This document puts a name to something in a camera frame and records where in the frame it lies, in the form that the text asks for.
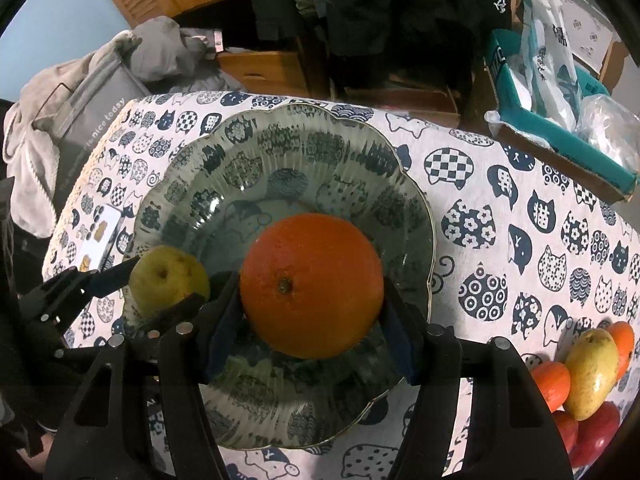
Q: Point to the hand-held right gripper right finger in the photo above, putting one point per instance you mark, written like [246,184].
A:
[400,345]

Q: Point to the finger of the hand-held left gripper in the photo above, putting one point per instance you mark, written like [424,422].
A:
[170,317]
[112,277]

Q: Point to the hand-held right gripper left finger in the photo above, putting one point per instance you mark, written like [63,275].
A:
[222,332]

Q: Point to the large orange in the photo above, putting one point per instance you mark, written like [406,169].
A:
[310,285]

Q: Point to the small tangerine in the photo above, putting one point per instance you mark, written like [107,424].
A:
[624,342]
[550,385]

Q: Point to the red apple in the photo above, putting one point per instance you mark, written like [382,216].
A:
[600,435]
[565,430]

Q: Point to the clear glass fluted bowl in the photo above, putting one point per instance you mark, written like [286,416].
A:
[320,160]

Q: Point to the white sticker sheet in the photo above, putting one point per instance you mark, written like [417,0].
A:
[100,235]

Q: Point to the cat print tablecloth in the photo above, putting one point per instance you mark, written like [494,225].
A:
[500,270]

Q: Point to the grey fabric bag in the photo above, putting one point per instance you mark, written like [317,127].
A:
[90,125]

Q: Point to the grey bag with text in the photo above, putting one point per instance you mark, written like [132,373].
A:
[30,125]

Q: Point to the dark grey hoodie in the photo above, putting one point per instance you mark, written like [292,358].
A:
[160,45]

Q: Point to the brown wooden crate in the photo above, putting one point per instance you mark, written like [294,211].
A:
[415,105]

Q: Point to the light wooden crate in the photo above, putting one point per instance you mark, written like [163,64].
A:
[265,72]

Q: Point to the clear plastic bag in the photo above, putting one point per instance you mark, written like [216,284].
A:
[610,125]

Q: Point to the printed white plastic bag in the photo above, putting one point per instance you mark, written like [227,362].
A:
[547,60]

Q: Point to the dark hanging jackets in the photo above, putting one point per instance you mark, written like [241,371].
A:
[375,10]

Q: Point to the white labelled box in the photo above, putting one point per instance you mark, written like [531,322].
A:
[590,30]

